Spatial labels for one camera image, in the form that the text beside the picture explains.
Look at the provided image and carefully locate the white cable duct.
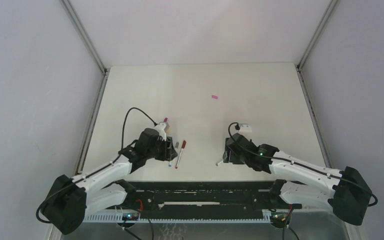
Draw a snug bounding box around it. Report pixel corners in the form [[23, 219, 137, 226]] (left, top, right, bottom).
[[83, 211, 272, 224]]

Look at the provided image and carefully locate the black left camera cable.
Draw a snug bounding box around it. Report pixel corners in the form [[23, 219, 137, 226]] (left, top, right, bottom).
[[121, 106, 160, 153]]

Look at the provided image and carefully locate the right aluminium frame rail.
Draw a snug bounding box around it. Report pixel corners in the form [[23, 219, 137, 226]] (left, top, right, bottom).
[[294, 0, 362, 240]]

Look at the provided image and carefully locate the black right camera cable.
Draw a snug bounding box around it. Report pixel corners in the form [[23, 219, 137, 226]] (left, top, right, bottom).
[[227, 122, 379, 208]]

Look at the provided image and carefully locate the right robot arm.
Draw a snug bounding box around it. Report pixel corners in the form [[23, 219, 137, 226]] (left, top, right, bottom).
[[225, 133, 378, 226]]

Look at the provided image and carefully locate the aluminium frame rail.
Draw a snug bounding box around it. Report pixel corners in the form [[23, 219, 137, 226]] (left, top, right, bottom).
[[59, 0, 108, 175], [294, 0, 362, 240]]

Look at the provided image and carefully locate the brown pen cap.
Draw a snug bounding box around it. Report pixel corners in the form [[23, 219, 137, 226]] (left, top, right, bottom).
[[181, 140, 187, 149]]

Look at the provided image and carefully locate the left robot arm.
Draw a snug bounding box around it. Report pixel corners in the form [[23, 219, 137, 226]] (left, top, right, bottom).
[[35, 127, 178, 235]]

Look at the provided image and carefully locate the black camera cable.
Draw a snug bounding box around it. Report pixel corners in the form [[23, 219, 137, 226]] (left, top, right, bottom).
[[227, 122, 379, 208], [121, 106, 160, 153]]

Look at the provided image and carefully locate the red white pen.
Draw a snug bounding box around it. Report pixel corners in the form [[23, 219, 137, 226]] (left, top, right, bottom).
[[175, 147, 184, 169]]

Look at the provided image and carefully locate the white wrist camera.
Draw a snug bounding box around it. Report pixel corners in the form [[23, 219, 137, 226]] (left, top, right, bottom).
[[238, 123, 253, 140], [153, 121, 170, 141]]

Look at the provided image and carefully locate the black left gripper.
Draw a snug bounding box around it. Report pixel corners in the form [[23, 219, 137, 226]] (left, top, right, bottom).
[[145, 135, 177, 162]]

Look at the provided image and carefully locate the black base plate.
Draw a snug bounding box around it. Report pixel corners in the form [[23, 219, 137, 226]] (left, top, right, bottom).
[[104, 180, 322, 220]]

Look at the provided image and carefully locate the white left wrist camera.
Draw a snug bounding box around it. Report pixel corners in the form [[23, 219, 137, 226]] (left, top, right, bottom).
[[153, 121, 170, 141]]

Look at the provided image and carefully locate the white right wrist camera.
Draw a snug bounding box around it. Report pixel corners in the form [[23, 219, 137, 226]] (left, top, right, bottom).
[[238, 123, 253, 140]]

